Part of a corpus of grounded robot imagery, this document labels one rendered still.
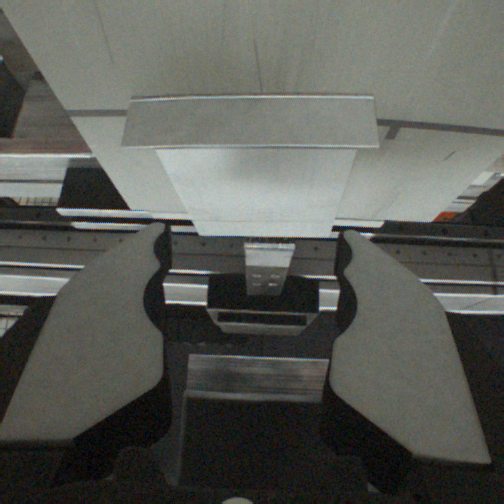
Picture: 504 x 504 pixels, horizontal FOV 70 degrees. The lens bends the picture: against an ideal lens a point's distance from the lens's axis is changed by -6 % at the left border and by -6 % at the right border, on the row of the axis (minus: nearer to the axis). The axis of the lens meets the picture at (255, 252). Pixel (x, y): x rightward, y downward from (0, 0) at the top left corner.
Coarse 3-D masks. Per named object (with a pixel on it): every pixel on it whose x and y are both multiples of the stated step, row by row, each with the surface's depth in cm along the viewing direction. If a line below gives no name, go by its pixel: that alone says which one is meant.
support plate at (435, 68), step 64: (0, 0) 9; (64, 0) 9; (128, 0) 10; (192, 0) 10; (256, 0) 9; (320, 0) 9; (384, 0) 9; (448, 0) 9; (64, 64) 12; (128, 64) 12; (192, 64) 12; (256, 64) 12; (320, 64) 12; (384, 64) 11; (448, 64) 11; (384, 128) 14; (128, 192) 20; (384, 192) 19; (448, 192) 19
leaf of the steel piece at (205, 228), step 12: (204, 228) 24; (216, 228) 24; (228, 228) 24; (240, 228) 24; (252, 228) 24; (264, 228) 24; (276, 228) 24; (288, 228) 24; (300, 228) 24; (312, 228) 23; (324, 228) 23
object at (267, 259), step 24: (264, 240) 26; (288, 240) 26; (264, 264) 30; (288, 264) 30; (216, 288) 41; (240, 288) 41; (264, 288) 37; (288, 288) 41; (312, 288) 41; (216, 312) 41; (240, 312) 40; (264, 312) 40; (288, 312) 40; (312, 312) 40
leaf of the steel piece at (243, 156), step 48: (144, 96) 13; (192, 96) 13; (240, 96) 13; (288, 96) 13; (336, 96) 13; (144, 144) 12; (192, 144) 12; (240, 144) 12; (288, 144) 12; (336, 144) 12; (192, 192) 20; (240, 192) 19; (288, 192) 19; (336, 192) 19
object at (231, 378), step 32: (192, 384) 21; (224, 384) 21; (256, 384) 21; (288, 384) 21; (320, 384) 21; (192, 416) 19; (224, 416) 19; (256, 416) 19; (288, 416) 19; (192, 448) 19; (224, 448) 19; (256, 448) 19; (288, 448) 19; (320, 448) 19; (192, 480) 18; (224, 480) 18; (256, 480) 18; (288, 480) 18
